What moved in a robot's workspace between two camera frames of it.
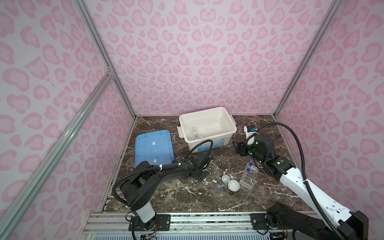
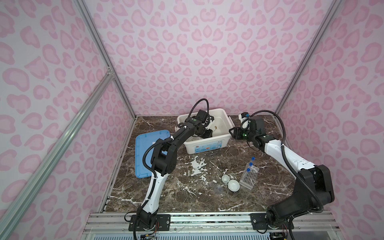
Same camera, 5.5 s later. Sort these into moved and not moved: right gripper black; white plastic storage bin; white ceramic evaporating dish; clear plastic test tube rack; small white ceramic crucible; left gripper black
Moved: right gripper black; left gripper black
Not moved: white ceramic evaporating dish; clear plastic test tube rack; white plastic storage bin; small white ceramic crucible
